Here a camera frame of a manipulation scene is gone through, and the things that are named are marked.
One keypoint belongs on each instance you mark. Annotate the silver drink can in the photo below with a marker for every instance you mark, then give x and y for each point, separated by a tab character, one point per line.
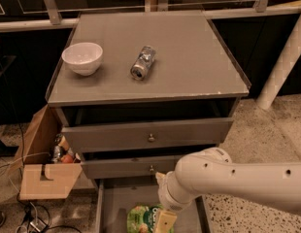
143	63

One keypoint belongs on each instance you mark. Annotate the white ceramic bowl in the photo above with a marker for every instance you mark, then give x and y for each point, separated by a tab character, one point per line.
83	58

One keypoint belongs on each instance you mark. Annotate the grey top drawer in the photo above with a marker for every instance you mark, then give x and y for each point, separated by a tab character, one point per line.
148	135

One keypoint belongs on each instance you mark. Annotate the grey middle drawer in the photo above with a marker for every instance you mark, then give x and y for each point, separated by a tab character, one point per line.
129	167

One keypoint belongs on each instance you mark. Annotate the grey drawer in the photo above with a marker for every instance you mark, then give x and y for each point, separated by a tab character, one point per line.
148	135
116	197
129	167

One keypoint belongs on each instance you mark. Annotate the green rice chip bag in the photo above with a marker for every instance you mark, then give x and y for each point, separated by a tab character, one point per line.
141	219

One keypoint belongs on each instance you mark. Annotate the grey bottom drawer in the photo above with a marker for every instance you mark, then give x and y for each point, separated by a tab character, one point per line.
116	197

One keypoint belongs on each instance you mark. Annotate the white leaning pole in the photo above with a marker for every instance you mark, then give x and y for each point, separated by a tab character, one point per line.
284	65

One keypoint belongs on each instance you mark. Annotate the cardboard box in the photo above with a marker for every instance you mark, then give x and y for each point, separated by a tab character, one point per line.
41	180

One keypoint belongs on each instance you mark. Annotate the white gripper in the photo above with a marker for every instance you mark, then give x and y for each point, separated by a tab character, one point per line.
167	194

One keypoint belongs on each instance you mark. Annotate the grey drawer cabinet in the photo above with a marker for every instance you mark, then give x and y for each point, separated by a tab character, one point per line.
192	77

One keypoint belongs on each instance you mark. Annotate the metal railing frame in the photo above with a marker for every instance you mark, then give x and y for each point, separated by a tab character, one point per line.
23	15

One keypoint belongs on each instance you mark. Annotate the items inside cardboard box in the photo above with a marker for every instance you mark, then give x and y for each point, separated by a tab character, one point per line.
62	152

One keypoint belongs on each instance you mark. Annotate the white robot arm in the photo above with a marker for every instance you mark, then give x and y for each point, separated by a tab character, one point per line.
211	171

